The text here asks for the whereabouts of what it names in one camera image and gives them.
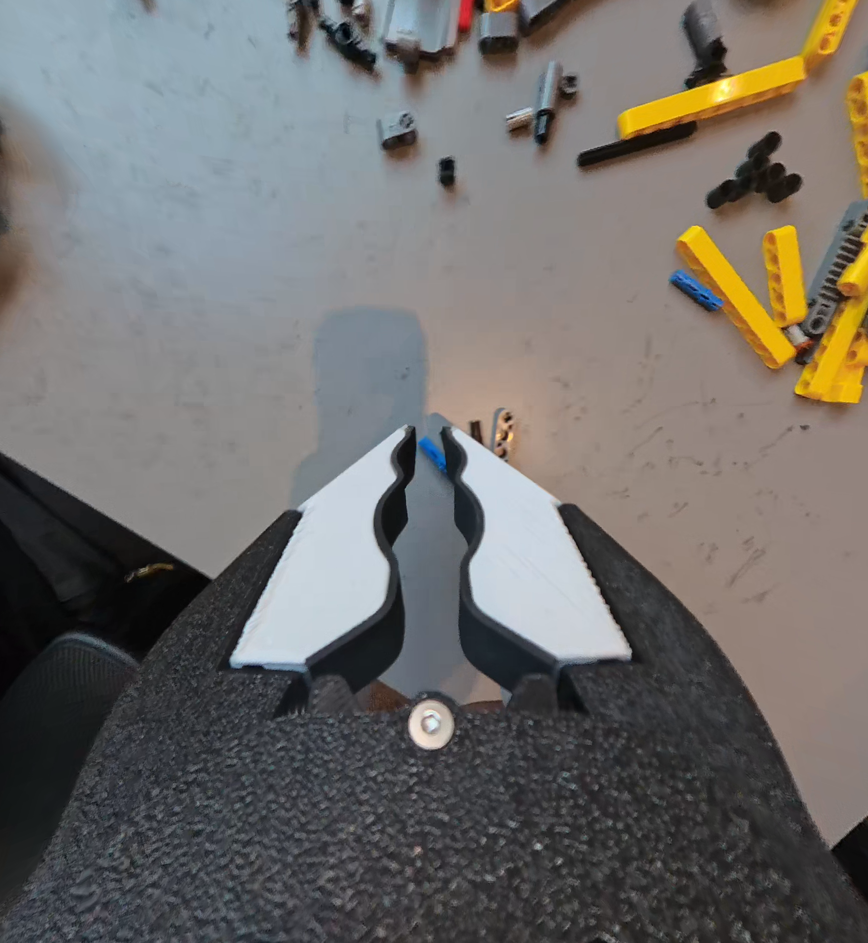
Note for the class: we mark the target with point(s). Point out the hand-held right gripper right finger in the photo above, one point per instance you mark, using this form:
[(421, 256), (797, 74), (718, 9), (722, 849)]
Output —
[(544, 589)]

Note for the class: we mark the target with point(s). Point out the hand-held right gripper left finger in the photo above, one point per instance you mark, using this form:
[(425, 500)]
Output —
[(323, 589)]

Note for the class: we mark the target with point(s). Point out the blue connector pin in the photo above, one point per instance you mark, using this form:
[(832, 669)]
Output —
[(432, 451), (695, 291)]

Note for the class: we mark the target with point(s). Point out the grey desk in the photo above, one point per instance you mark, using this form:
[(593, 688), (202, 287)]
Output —
[(183, 258)]

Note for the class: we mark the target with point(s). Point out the light grey short beam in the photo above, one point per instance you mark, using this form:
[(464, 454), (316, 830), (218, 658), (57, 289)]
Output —
[(504, 435)]

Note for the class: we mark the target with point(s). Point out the person's black clothing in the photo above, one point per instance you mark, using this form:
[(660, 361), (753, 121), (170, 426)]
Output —
[(21, 530)]

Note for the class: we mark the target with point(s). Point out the black small bush piece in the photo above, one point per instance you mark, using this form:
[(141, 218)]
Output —
[(446, 171)]

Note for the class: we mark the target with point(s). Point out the black axle rod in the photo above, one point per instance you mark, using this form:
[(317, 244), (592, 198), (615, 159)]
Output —
[(625, 149)]

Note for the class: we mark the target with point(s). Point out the grey small connector block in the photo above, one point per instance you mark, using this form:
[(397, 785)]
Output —
[(397, 130)]

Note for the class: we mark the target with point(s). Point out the black cross connector piece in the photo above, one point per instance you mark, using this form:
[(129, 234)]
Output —
[(762, 173)]

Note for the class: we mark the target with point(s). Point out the grey axle connector piece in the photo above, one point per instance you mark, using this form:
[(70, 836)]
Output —
[(547, 96)]

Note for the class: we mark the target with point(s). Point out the yellow long beam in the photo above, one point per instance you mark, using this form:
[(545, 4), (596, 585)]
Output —
[(714, 96), (828, 33)]

